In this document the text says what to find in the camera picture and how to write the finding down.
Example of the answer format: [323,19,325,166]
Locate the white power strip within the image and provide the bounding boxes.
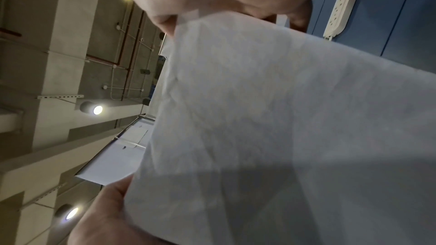
[321,0,363,41]

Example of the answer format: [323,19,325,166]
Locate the round ceiling spotlight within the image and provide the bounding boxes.
[79,100,104,116]
[54,203,81,222]

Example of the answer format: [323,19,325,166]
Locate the white locker cabinets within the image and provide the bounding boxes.
[74,113,158,186]

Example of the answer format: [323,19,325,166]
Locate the pile of white papers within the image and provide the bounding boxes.
[124,8,436,245]

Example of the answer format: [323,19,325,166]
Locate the person's left hand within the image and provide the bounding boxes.
[68,174,181,245]

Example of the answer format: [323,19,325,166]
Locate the red ceiling pipe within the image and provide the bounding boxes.
[84,7,145,99]

